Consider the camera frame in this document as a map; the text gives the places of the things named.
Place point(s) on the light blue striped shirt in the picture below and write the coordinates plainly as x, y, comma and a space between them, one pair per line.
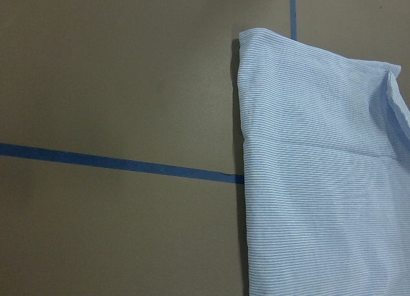
326, 168

